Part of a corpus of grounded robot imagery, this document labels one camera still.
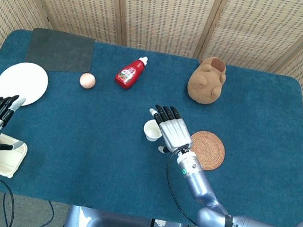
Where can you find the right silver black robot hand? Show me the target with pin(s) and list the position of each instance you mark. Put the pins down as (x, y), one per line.
(174, 133)

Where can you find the white paper cup blue flower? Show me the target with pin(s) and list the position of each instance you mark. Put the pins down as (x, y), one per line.
(151, 132)

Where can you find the round woven rattan coaster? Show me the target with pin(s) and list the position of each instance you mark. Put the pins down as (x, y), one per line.
(209, 152)

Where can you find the white plate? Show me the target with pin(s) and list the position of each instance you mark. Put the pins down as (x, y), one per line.
(23, 81)

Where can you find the beige takeaway food tray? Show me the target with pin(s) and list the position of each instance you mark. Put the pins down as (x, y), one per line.
(5, 162)

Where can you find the brown plush toy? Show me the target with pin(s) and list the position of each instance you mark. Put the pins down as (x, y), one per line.
(202, 87)

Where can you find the red ketchup bottle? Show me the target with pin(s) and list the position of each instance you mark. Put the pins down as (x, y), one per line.
(129, 73)

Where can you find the blue velvet tablecloth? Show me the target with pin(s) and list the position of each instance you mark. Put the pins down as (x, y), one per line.
(91, 144)

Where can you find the pale pink ball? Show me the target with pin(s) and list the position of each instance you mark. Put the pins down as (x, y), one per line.
(87, 81)

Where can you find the dark grey rectangular mat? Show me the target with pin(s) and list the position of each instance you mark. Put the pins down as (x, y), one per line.
(60, 51)

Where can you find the woven wooden folding screen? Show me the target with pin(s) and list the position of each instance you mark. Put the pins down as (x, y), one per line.
(168, 11)

